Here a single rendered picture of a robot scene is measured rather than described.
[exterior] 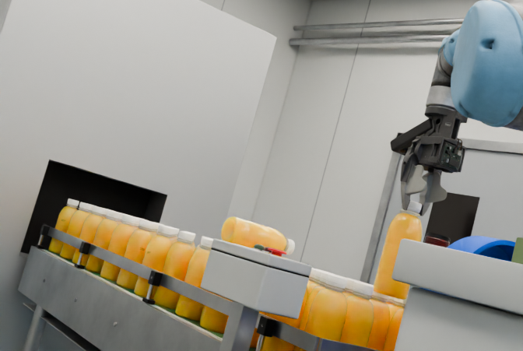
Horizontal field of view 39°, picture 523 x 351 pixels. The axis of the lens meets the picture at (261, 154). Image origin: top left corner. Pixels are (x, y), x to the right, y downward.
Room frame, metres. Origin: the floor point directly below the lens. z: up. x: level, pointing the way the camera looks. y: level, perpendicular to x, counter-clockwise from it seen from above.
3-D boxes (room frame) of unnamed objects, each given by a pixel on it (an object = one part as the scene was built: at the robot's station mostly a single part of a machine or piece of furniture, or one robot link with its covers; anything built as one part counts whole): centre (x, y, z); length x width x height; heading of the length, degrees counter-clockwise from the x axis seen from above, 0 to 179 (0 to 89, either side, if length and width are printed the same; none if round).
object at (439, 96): (1.48, -0.33, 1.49); 0.08 x 0.08 x 0.05
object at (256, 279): (1.42, -0.05, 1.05); 0.20 x 0.10 x 0.10; 33
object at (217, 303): (2.04, 0.25, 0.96); 1.60 x 0.01 x 0.03; 33
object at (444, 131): (1.47, -0.34, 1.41); 0.09 x 0.08 x 0.12; 33
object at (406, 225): (1.49, -0.32, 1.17); 0.07 x 0.07 x 0.19
